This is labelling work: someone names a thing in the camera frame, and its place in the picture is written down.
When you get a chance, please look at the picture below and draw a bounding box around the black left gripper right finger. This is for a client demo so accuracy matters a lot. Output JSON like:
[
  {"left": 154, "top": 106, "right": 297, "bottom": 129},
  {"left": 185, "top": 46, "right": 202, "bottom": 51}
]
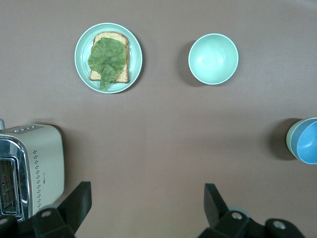
[{"left": 199, "top": 183, "right": 251, "bottom": 238}]

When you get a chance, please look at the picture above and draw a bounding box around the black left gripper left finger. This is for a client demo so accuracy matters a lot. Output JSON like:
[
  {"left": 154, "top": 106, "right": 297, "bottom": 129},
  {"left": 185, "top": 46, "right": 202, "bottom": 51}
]
[{"left": 32, "top": 181, "right": 92, "bottom": 238}]

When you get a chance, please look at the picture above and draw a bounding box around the sage green bowl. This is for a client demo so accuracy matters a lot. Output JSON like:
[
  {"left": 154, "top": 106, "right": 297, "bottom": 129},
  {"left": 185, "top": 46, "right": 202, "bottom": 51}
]
[{"left": 286, "top": 118, "right": 317, "bottom": 159}]

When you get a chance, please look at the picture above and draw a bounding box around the blue bowl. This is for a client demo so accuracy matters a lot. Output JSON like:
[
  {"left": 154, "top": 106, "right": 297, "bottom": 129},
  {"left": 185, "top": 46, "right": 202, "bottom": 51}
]
[{"left": 291, "top": 118, "right": 317, "bottom": 165}]

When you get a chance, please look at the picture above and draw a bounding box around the mint green bowl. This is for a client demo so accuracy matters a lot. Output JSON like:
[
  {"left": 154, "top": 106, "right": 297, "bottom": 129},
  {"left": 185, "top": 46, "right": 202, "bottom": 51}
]
[{"left": 188, "top": 33, "right": 239, "bottom": 86}]

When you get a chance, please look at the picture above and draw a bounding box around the cream toaster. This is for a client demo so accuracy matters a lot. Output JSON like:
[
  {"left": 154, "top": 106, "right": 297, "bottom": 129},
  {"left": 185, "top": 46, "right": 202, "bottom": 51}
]
[{"left": 0, "top": 119, "right": 65, "bottom": 223}]

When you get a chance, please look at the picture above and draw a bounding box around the toast slice under lettuce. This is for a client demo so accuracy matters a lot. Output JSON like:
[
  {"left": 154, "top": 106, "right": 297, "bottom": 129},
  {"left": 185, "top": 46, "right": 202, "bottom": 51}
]
[{"left": 89, "top": 31, "right": 130, "bottom": 84}]

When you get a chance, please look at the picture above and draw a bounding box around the green lettuce leaf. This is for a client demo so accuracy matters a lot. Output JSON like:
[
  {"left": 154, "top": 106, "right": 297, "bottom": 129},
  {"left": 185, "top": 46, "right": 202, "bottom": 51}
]
[{"left": 88, "top": 37, "right": 127, "bottom": 90}]

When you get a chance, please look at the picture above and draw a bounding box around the mint green plate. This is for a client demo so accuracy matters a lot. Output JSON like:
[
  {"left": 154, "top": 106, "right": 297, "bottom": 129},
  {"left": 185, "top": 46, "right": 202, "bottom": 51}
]
[{"left": 74, "top": 22, "right": 144, "bottom": 94}]

